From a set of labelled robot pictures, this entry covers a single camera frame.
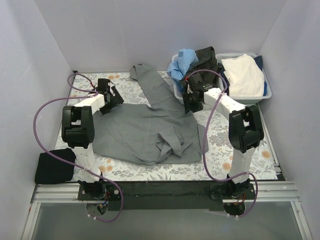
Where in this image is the grey long sleeve shirt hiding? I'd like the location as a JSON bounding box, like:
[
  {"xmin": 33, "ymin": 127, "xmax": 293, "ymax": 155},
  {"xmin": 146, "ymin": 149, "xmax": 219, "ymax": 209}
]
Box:
[{"xmin": 92, "ymin": 64, "xmax": 204, "ymax": 166}]

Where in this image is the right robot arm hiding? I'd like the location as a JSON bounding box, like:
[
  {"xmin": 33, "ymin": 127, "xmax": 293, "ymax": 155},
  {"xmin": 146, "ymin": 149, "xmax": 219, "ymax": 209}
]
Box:
[{"xmin": 182, "ymin": 70, "xmax": 264, "ymax": 199}]

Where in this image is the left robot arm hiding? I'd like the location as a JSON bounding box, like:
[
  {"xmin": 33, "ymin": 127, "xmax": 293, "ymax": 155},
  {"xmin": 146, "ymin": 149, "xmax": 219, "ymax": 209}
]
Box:
[{"xmin": 61, "ymin": 78, "xmax": 124, "ymax": 183}]

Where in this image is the left white plastic basket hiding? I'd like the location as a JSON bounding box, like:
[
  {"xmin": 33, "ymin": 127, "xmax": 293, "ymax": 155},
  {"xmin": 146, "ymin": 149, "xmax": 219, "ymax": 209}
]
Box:
[{"xmin": 171, "ymin": 54, "xmax": 224, "ymax": 105}]

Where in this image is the light blue shirt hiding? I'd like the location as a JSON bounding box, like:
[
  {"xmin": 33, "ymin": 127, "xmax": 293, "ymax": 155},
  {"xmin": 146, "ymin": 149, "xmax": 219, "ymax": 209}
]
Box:
[{"xmin": 167, "ymin": 48, "xmax": 199, "ymax": 83}]

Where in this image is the dark striped shirt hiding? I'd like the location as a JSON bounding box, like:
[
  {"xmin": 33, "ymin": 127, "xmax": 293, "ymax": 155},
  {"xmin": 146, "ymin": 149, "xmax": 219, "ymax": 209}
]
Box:
[{"xmin": 179, "ymin": 46, "xmax": 221, "ymax": 88}]

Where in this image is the cream white folded shirt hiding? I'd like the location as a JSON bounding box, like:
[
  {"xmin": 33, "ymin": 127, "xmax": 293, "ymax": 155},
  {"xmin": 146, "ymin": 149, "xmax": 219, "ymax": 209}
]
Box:
[{"xmin": 221, "ymin": 53, "xmax": 265, "ymax": 97}]

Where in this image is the navy blue folded garment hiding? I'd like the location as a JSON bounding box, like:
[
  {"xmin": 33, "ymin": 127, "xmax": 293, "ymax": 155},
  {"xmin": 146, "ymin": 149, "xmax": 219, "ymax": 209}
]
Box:
[{"xmin": 217, "ymin": 55, "xmax": 269, "ymax": 96}]

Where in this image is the black folded shirt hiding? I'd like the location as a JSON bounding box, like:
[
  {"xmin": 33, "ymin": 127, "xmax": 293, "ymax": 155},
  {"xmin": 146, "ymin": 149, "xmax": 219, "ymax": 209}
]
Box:
[{"xmin": 34, "ymin": 152, "xmax": 74, "ymax": 185}]

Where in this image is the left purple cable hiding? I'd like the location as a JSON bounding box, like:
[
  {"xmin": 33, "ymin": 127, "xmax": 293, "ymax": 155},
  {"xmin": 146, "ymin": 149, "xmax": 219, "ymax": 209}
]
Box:
[{"xmin": 33, "ymin": 73, "xmax": 125, "ymax": 223}]

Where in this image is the purple cable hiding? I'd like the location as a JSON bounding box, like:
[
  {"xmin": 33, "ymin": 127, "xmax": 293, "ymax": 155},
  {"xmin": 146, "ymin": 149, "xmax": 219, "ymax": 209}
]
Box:
[
  {"xmin": 184, "ymin": 69, "xmax": 259, "ymax": 219},
  {"xmin": 33, "ymin": 73, "xmax": 125, "ymax": 223}
]

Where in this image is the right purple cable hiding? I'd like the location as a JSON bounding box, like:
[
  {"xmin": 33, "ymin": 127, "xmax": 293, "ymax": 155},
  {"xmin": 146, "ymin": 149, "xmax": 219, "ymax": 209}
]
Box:
[{"xmin": 184, "ymin": 69, "xmax": 259, "ymax": 219}]

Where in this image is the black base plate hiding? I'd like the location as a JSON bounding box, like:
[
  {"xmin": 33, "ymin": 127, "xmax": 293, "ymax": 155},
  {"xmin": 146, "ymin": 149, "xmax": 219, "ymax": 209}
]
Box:
[{"xmin": 77, "ymin": 180, "xmax": 256, "ymax": 211}]

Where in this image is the aluminium frame rail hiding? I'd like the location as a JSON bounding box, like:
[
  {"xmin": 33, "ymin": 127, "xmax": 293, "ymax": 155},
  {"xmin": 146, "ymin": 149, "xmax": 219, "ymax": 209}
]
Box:
[{"xmin": 31, "ymin": 181, "xmax": 301, "ymax": 203}]

